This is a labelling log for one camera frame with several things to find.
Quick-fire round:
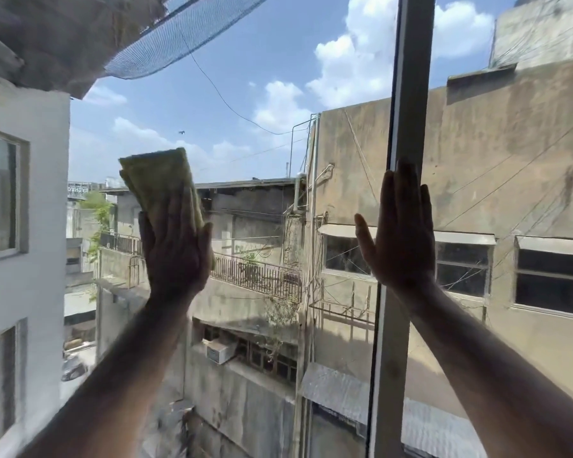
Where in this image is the person's right hand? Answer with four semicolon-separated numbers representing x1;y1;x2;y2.
354;161;436;297

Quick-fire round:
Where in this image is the person's left hand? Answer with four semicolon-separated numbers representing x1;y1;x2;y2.
138;185;215;302

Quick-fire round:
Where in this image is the yellow-green cleaning cloth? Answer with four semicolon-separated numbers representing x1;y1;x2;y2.
118;147;216;271

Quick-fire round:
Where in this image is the person's left forearm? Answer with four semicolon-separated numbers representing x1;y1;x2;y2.
18;291;196;458

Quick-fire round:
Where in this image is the person's right forearm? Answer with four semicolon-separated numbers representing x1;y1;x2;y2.
387;276;573;458

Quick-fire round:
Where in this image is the small dark building window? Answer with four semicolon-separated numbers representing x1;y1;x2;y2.
322;232;379;278

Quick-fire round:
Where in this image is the long metal balcony railing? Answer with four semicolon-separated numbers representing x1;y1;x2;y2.
210;253;303;302

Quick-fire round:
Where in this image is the medium dark building window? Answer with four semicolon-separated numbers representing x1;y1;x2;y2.
434;239;493;299

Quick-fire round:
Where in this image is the grey drain pipe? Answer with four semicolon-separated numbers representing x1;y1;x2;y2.
293;172;309;216

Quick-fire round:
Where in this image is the short metal balcony railing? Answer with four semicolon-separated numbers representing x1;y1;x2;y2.
99;232;145;258

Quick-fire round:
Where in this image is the white air conditioner unit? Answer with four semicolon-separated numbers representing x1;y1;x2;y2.
205;339;240;366

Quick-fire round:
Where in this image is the green climbing plant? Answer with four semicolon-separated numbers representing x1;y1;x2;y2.
78;191;114;264

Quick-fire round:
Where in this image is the wide dark building window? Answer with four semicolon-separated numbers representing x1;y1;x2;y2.
512;235;573;321

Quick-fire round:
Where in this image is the grey concrete building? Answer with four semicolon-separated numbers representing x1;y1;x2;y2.
95;177;312;458

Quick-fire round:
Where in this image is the corrugated metal awning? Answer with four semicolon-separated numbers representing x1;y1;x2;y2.
299;362;489;458

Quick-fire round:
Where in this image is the white building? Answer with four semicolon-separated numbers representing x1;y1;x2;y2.
0;26;73;458

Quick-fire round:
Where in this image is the parked car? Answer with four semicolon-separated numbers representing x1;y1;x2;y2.
60;350;89;382

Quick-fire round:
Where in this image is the dark mesh netting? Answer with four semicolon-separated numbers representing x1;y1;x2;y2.
103;0;274;81

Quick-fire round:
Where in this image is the concrete overhang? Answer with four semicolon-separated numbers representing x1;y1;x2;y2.
0;0;173;100

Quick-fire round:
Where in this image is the grey window frame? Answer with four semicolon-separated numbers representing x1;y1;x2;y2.
365;0;436;458

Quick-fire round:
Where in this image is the black overhead cable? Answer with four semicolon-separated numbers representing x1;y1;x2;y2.
179;24;317;136

